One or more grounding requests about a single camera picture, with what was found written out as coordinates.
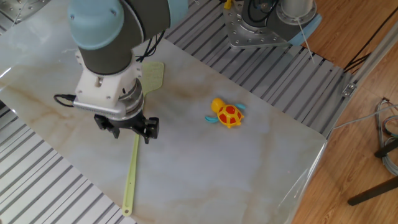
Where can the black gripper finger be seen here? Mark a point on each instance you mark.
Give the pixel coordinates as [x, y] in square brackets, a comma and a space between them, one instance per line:
[151, 129]
[102, 122]

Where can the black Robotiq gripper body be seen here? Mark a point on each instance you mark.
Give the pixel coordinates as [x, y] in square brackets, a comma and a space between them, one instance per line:
[127, 124]

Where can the light green plastic flyswatter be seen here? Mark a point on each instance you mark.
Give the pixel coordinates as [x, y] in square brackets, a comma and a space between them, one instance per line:
[154, 74]

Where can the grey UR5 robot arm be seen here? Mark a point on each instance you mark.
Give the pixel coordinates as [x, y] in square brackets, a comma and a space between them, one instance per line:
[109, 37]

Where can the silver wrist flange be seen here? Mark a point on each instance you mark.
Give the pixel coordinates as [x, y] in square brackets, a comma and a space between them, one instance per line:
[133, 99]

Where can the glossy marble pattern mat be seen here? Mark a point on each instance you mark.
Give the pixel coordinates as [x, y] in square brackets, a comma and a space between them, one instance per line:
[202, 171]

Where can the yellow red toy turtle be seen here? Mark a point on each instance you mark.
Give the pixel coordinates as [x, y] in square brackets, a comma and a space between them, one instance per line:
[230, 116]

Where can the perforated metal plate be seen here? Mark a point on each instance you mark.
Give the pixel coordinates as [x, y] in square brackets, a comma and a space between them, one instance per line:
[21, 7]

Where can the yellow plastic piece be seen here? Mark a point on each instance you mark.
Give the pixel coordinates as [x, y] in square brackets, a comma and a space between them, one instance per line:
[228, 3]

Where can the white zip tie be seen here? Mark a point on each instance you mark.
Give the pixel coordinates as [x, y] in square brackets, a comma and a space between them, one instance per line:
[306, 40]

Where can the black stand leg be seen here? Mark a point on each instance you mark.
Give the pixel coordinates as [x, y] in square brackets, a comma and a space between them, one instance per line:
[373, 191]

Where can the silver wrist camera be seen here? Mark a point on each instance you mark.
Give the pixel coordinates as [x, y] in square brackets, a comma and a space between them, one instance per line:
[96, 109]

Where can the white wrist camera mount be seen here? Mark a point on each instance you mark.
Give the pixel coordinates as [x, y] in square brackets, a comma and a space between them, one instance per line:
[99, 87]

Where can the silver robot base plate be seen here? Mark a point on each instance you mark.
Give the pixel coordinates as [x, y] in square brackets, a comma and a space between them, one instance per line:
[242, 34]

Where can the aluminium frame post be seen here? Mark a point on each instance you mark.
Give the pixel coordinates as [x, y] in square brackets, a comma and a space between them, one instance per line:
[370, 59]

